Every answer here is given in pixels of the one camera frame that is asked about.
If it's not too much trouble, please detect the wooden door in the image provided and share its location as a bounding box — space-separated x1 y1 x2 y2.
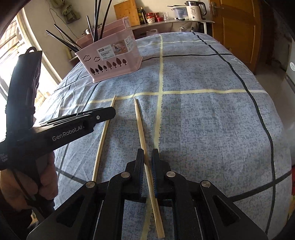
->
209 0 262 73

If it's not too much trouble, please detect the white shelf table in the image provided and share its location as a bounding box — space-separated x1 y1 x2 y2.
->
130 18 215 35

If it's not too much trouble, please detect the black chopstick in basket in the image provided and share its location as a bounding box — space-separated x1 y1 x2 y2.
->
93 0 102 42

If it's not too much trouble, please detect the white electric kettle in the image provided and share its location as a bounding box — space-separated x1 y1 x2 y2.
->
185 1 207 20

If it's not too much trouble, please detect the wooden cutting board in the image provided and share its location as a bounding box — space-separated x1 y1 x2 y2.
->
114 0 140 27

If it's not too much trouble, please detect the pink plastic basket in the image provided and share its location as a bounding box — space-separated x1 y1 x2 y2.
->
75 17 143 83

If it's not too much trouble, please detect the light wooden chopstick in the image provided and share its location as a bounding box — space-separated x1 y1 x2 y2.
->
91 94 117 182
134 99 165 239

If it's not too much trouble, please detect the blue checked tablecloth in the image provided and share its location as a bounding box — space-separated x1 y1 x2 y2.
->
37 32 291 239

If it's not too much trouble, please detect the red jar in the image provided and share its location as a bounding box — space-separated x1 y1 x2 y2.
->
146 13 155 23

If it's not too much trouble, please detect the dark sauce bottle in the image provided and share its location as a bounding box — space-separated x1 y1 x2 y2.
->
140 7 148 23

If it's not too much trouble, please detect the light wooden chopstick on cloth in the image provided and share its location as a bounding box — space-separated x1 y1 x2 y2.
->
91 94 117 182

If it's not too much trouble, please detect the clear plastic container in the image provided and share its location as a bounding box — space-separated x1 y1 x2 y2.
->
171 6 188 20

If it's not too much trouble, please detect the person's left hand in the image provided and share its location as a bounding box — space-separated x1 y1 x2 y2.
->
1 152 58 211

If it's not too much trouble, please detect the black chopstick leaning left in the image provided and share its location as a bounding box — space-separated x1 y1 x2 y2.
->
46 30 79 52

